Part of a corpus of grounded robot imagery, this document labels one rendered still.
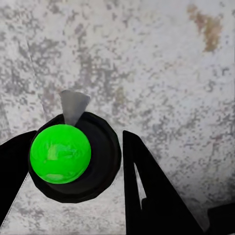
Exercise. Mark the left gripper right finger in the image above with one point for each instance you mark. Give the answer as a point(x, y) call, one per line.
point(170, 214)

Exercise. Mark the insectifuge atomizer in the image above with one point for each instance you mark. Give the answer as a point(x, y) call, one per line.
point(76, 156)

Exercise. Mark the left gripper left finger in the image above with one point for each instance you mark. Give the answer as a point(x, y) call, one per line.
point(13, 169)

